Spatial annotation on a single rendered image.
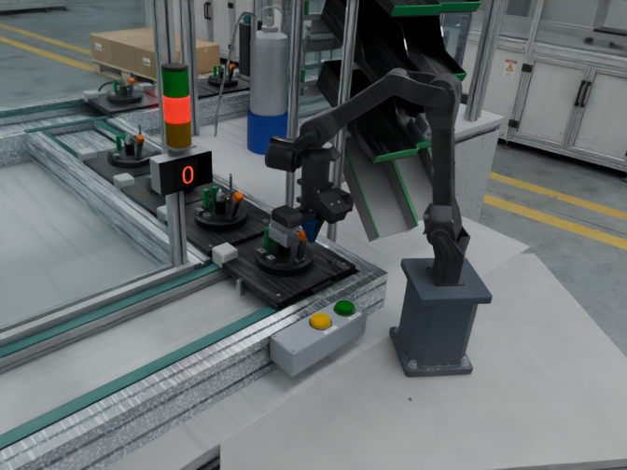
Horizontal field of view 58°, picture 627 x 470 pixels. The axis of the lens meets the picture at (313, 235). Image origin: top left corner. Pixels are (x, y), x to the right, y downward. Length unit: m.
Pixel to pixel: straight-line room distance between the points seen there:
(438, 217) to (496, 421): 0.41
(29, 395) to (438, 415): 0.75
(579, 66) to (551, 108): 0.38
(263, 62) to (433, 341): 1.27
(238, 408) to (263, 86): 1.31
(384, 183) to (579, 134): 3.72
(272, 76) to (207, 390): 1.31
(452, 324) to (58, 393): 0.74
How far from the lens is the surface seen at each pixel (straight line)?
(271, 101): 2.14
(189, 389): 1.06
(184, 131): 1.14
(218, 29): 7.31
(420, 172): 1.58
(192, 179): 1.19
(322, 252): 1.36
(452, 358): 1.23
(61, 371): 1.17
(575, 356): 1.41
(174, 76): 1.11
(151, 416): 1.05
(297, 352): 1.09
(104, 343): 1.20
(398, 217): 1.46
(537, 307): 1.53
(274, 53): 2.10
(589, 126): 5.06
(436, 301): 1.10
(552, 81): 5.06
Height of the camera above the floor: 1.68
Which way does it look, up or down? 30 degrees down
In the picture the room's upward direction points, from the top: 4 degrees clockwise
